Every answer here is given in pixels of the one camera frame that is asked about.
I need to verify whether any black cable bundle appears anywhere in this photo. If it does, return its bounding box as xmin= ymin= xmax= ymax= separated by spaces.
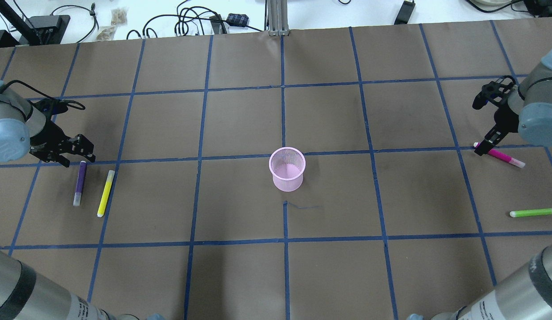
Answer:
xmin=126 ymin=0 xmax=264 ymax=40

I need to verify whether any purple pen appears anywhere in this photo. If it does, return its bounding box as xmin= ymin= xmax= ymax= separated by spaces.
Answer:
xmin=73 ymin=160 xmax=87 ymax=207

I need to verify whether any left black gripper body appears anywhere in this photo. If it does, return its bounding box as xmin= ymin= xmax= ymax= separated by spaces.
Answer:
xmin=29 ymin=99 xmax=71 ymax=161

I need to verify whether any green pen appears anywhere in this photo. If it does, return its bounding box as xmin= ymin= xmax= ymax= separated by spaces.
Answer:
xmin=509 ymin=208 xmax=552 ymax=217

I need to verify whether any aluminium profile post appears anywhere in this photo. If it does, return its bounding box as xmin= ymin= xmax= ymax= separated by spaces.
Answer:
xmin=264 ymin=0 xmax=290 ymax=36

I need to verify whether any pink pen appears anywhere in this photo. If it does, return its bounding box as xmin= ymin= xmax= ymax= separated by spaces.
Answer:
xmin=487 ymin=148 xmax=526 ymax=168

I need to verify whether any pink mesh cup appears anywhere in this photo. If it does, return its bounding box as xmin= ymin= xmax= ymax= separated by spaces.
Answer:
xmin=268 ymin=147 xmax=306 ymax=192

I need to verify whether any black camera stand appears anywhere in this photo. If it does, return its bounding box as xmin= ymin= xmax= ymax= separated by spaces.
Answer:
xmin=0 ymin=0 xmax=71 ymax=45

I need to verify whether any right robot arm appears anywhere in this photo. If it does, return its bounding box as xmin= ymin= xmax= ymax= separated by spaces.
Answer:
xmin=434 ymin=49 xmax=552 ymax=320

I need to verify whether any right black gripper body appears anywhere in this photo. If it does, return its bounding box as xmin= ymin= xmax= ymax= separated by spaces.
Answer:
xmin=472 ymin=76 xmax=519 ymax=134

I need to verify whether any yellow pen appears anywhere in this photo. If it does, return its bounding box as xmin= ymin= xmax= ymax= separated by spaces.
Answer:
xmin=97 ymin=170 xmax=115 ymax=217

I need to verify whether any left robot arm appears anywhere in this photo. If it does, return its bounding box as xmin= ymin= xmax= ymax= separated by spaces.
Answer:
xmin=0 ymin=80 xmax=136 ymax=320

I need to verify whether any black power brick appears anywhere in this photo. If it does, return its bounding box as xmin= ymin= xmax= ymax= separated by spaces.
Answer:
xmin=394 ymin=0 xmax=415 ymax=25

